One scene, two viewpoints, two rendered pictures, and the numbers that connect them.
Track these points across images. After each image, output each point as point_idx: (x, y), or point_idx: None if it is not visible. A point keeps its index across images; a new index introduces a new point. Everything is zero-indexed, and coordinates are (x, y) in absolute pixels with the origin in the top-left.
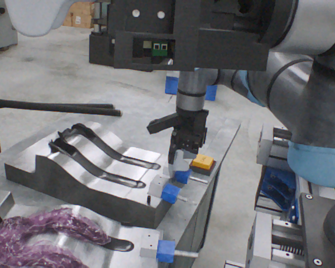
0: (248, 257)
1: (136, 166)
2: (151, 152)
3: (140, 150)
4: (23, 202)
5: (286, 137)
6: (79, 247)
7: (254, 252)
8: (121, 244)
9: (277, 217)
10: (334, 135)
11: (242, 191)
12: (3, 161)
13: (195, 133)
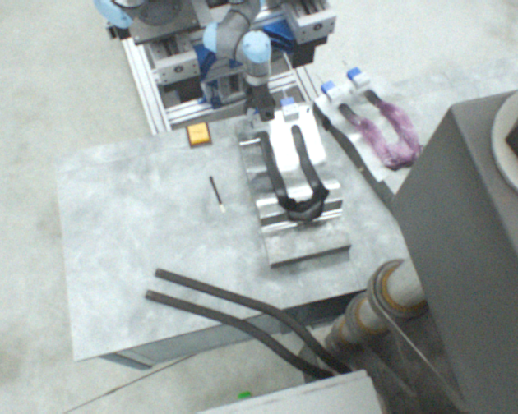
0: (323, 29)
1: (273, 148)
2: (244, 153)
3: (247, 163)
4: (355, 210)
5: (164, 49)
6: (373, 116)
7: (335, 15)
8: (343, 112)
9: (20, 192)
10: None
11: None
12: (335, 278)
13: None
